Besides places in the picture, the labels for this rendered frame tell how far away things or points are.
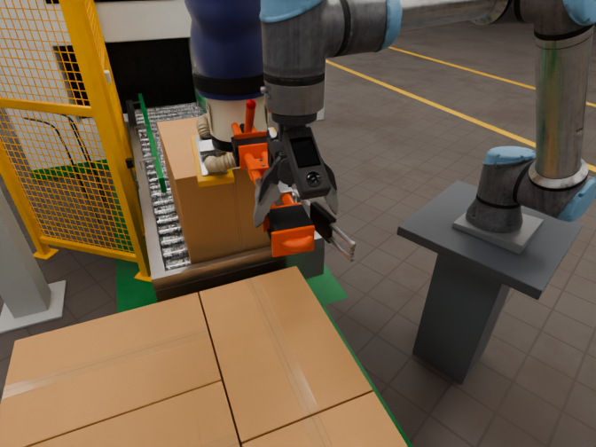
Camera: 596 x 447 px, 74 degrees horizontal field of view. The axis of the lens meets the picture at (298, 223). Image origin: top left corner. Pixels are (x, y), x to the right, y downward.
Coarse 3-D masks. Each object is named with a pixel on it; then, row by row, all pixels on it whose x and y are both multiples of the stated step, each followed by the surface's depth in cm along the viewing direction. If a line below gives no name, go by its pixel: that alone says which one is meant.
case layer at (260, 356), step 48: (240, 288) 148; (288, 288) 148; (48, 336) 130; (96, 336) 130; (144, 336) 130; (192, 336) 130; (240, 336) 130; (288, 336) 130; (336, 336) 130; (48, 384) 115; (96, 384) 115; (144, 384) 115; (192, 384) 115; (240, 384) 115; (288, 384) 115; (336, 384) 115; (0, 432) 104; (48, 432) 104; (96, 432) 104; (144, 432) 104; (192, 432) 104; (240, 432) 104; (288, 432) 104; (336, 432) 104; (384, 432) 104
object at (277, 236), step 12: (288, 204) 71; (300, 204) 71; (276, 216) 68; (288, 216) 68; (300, 216) 68; (264, 228) 72; (276, 228) 65; (288, 228) 65; (300, 228) 65; (312, 228) 65; (276, 240) 65; (276, 252) 66; (288, 252) 67; (300, 252) 68
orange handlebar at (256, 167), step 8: (232, 128) 107; (264, 152) 93; (248, 160) 89; (256, 160) 89; (264, 160) 89; (248, 168) 88; (256, 168) 85; (264, 168) 86; (256, 176) 83; (288, 200) 75; (288, 240) 65; (296, 240) 65; (304, 240) 65; (312, 240) 66; (288, 248) 65; (296, 248) 65; (304, 248) 65
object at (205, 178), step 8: (192, 136) 132; (208, 136) 125; (192, 144) 127; (192, 152) 123; (200, 160) 116; (200, 168) 112; (200, 176) 108; (208, 176) 108; (216, 176) 108; (224, 176) 108; (232, 176) 109; (200, 184) 107; (208, 184) 108
